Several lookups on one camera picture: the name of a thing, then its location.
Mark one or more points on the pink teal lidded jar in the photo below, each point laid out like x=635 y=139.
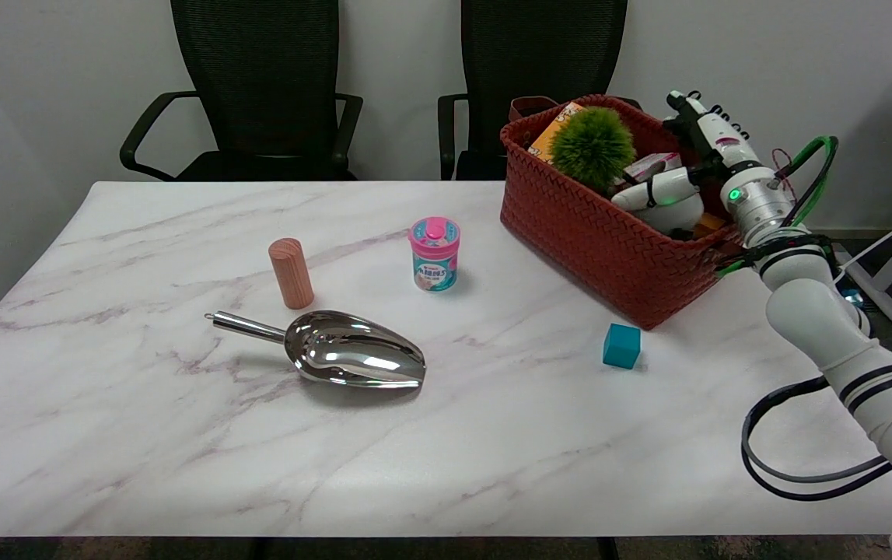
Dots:
x=435 y=253

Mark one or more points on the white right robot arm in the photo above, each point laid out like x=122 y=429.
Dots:
x=827 y=311

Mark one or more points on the small orange packet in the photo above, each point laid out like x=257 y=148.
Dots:
x=708 y=225

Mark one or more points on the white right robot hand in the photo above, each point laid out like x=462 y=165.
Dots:
x=687 y=175

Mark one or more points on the silver metal scoop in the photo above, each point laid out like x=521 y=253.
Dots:
x=337 y=351

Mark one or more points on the teal cube block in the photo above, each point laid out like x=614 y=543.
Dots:
x=621 y=346

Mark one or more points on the pink wooden cylinder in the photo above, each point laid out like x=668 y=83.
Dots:
x=291 y=272

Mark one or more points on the red woven basket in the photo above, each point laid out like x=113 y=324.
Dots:
x=609 y=241

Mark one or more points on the black mesh office chair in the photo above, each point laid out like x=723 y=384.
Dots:
x=259 y=93
x=523 y=70

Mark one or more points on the white pink carton box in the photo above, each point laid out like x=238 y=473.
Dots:
x=652 y=165

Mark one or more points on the orange snack box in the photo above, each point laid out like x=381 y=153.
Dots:
x=553 y=134

